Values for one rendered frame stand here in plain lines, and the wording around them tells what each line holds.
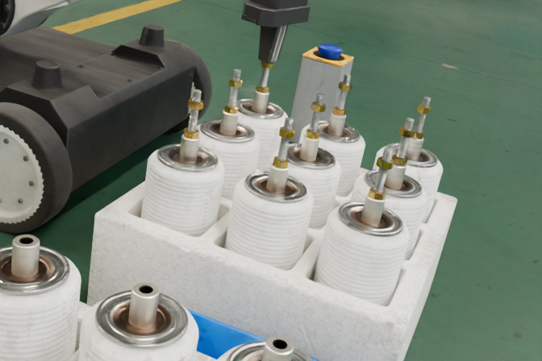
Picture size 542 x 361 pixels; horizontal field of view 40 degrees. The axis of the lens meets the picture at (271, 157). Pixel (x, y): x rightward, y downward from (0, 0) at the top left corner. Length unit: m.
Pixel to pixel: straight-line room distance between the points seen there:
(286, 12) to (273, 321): 0.43
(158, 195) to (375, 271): 0.27
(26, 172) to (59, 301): 0.53
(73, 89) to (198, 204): 0.40
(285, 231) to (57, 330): 0.30
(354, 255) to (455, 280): 0.51
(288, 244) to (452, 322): 0.41
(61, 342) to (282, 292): 0.27
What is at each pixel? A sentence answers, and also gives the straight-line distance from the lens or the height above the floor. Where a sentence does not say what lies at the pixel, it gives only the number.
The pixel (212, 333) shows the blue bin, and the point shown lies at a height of 0.11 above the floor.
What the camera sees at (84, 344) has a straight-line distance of 0.62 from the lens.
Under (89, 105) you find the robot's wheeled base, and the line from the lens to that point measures 1.22.
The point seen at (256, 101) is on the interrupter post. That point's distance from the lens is 1.11.
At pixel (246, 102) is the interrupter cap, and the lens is 1.13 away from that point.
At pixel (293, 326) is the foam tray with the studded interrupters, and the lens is 0.86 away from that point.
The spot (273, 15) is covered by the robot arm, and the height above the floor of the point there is 0.41.
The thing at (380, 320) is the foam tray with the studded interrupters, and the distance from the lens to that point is 0.83.
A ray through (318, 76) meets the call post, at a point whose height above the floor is 0.29.
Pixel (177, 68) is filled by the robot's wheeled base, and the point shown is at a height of 0.18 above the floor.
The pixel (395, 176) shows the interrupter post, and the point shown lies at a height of 0.27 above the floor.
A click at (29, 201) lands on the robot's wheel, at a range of 1.18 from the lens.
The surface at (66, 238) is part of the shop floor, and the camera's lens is 1.22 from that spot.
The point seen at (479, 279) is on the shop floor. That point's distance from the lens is 1.35.
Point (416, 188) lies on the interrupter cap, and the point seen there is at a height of 0.25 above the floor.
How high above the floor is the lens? 0.63
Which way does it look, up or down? 23 degrees down
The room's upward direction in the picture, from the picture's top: 11 degrees clockwise
